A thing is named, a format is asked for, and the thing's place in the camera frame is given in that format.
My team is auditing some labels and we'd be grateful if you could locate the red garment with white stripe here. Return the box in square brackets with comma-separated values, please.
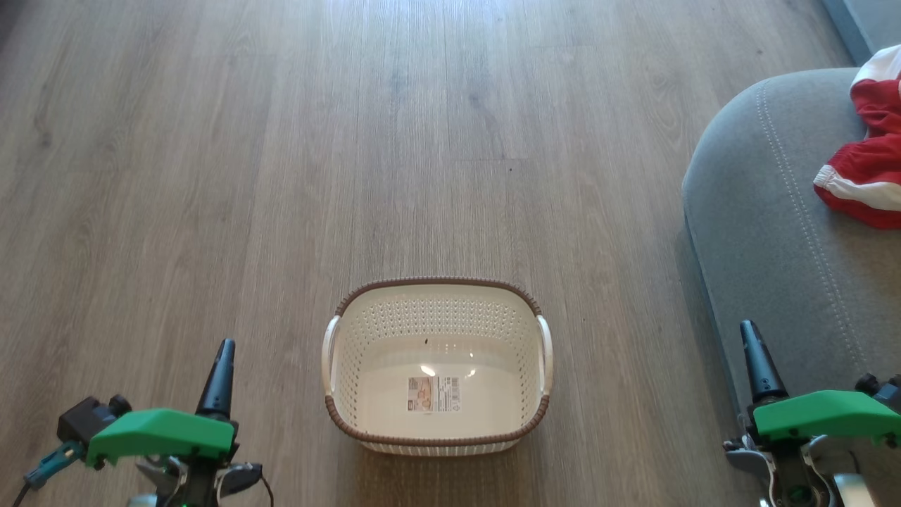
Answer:
[812, 135, 901, 231]

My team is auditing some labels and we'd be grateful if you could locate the cream laundry basket brown rim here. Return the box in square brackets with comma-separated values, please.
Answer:
[321, 276, 555, 458]

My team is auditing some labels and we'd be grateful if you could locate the black cable with teal plug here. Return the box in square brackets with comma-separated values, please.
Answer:
[13, 439, 88, 507]

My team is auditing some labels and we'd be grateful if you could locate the grey fabric sofa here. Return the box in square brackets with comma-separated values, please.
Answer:
[680, 0, 901, 507]

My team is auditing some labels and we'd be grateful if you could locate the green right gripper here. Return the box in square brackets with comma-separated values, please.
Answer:
[738, 320, 901, 449]

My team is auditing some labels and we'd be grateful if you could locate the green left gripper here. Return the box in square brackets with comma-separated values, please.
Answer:
[85, 339, 239, 470]

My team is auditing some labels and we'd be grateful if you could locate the paper label sticker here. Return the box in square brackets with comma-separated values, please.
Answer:
[406, 375, 462, 415]

